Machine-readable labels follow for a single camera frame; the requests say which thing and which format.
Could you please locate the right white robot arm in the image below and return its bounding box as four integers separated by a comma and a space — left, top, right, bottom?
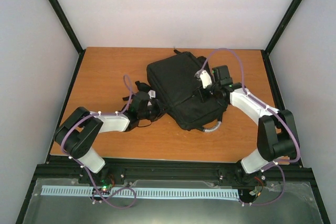
195, 66, 300, 185

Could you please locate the left black frame post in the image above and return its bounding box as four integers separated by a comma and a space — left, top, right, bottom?
48, 0, 83, 54

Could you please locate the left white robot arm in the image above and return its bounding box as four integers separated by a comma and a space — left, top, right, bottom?
53, 90, 167, 184

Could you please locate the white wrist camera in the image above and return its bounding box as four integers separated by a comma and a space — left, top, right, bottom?
195, 69, 213, 89
148, 90, 156, 99

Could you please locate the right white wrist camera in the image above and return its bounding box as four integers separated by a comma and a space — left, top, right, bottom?
195, 69, 213, 89

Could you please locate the black frame post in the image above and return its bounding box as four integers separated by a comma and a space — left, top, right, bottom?
48, 0, 83, 54
265, 0, 303, 56

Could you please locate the light blue cable duct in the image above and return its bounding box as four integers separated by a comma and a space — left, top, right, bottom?
40, 185, 239, 201

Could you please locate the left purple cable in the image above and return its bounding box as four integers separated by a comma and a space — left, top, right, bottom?
60, 74, 138, 209

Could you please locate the black student backpack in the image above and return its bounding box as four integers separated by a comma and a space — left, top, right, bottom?
134, 51, 228, 131

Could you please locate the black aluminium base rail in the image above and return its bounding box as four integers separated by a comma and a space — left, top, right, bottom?
32, 156, 317, 189

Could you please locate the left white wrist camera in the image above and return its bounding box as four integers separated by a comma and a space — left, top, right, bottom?
148, 90, 156, 99

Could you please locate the right black frame post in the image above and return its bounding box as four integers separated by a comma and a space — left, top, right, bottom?
265, 0, 303, 56

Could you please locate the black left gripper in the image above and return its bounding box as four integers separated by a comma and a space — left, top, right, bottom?
139, 100, 171, 123

